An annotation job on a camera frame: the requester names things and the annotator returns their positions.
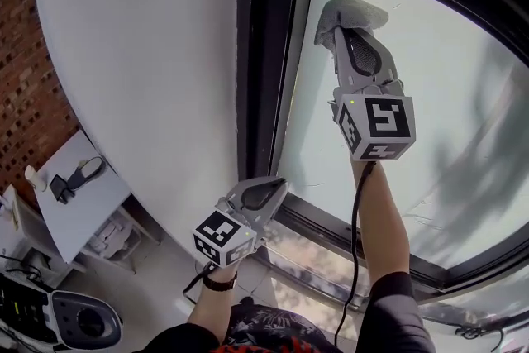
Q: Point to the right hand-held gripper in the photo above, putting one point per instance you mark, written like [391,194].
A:
[384,124]

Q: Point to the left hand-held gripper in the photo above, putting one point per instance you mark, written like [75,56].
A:
[223,237]

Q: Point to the grey cloth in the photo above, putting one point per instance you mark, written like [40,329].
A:
[351,12]

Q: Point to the frosted window glass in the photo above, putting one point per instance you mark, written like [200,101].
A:
[434,53]

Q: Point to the person's right forearm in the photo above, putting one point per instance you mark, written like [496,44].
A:
[384,227]

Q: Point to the person's left forearm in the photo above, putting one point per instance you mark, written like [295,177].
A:
[206,310]

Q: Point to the small clear window pane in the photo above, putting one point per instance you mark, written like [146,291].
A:
[306,256]

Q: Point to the black wristwatch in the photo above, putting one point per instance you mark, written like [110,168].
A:
[219,285]

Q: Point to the white storage rack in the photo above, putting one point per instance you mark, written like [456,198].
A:
[107,239]

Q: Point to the white table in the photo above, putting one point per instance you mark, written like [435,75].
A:
[78,211]

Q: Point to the person's black printed t-shirt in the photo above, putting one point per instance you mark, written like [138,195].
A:
[392,318]

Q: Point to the white grey rounded appliance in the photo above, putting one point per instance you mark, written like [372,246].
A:
[66,314]

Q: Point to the white cup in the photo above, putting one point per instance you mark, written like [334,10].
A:
[34,177]

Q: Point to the white plastic basin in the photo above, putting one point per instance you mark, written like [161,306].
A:
[454,343]

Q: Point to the black electronic device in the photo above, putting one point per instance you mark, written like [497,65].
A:
[25,310]

